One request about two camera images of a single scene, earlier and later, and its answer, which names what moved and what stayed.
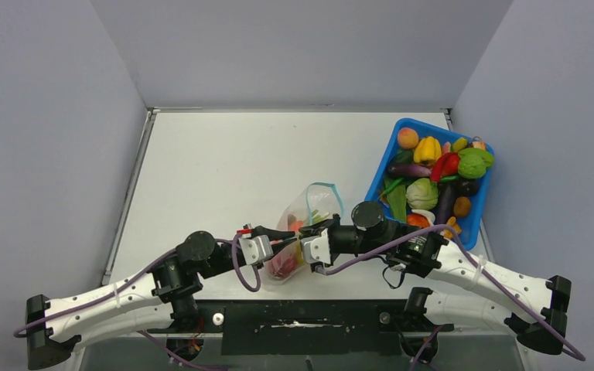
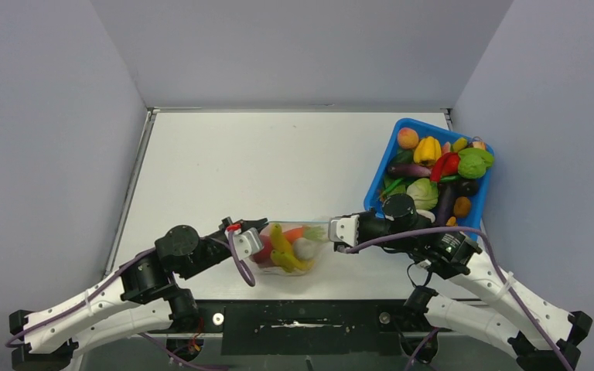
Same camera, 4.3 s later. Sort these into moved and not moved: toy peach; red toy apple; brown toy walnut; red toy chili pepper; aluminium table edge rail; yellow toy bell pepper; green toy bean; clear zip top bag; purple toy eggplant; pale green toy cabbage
Moved: red toy apple; clear zip top bag
Not moved: red toy chili pepper; green toy bean; yellow toy bell pepper; toy peach; brown toy walnut; purple toy eggplant; pale green toy cabbage; aluminium table edge rail
